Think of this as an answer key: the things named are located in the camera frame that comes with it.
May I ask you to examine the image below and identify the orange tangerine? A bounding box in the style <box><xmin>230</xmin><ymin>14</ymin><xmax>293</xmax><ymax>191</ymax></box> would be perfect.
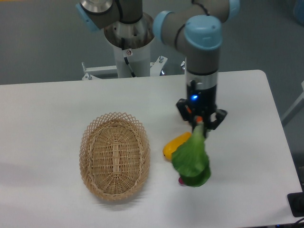
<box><xmin>186</xmin><ymin>106</ymin><xmax>203</xmax><ymax>123</ymax></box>

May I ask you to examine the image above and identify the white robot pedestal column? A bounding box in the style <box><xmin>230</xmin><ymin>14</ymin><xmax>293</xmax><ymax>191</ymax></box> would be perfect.
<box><xmin>104</xmin><ymin>13</ymin><xmax>154</xmax><ymax>73</ymax></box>

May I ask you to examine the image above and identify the yellow mango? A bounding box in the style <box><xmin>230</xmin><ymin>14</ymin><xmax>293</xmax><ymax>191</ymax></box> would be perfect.
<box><xmin>162</xmin><ymin>132</ymin><xmax>191</xmax><ymax>161</ymax></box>

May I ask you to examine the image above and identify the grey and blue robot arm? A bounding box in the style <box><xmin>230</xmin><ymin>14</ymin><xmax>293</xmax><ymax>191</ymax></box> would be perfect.
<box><xmin>76</xmin><ymin>0</ymin><xmax>240</xmax><ymax>134</ymax></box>

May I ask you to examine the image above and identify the woven wicker oval basket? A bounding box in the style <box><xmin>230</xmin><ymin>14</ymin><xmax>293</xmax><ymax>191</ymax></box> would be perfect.
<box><xmin>79</xmin><ymin>112</ymin><xmax>150</xmax><ymax>201</ymax></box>

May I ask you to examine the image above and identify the black device at table edge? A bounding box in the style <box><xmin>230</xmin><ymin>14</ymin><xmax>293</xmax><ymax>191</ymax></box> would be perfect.
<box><xmin>287</xmin><ymin>192</ymin><xmax>304</xmax><ymax>218</ymax></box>

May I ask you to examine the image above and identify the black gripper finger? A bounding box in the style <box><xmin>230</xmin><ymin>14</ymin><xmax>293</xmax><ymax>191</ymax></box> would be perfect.
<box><xmin>176</xmin><ymin>98</ymin><xmax>197</xmax><ymax>126</ymax></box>
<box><xmin>203</xmin><ymin>109</ymin><xmax>228</xmax><ymax>138</ymax></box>

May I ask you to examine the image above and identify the black cable on pedestal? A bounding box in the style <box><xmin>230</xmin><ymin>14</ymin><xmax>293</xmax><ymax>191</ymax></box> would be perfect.
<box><xmin>121</xmin><ymin>38</ymin><xmax>137</xmax><ymax>78</ymax></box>

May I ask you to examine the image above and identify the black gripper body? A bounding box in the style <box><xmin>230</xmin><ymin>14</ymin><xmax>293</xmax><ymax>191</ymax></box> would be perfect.
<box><xmin>187</xmin><ymin>80</ymin><xmax>217</xmax><ymax>130</ymax></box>

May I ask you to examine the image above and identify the green bok choy vegetable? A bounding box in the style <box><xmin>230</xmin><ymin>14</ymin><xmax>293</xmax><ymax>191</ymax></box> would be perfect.
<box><xmin>171</xmin><ymin>121</ymin><xmax>211</xmax><ymax>187</ymax></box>

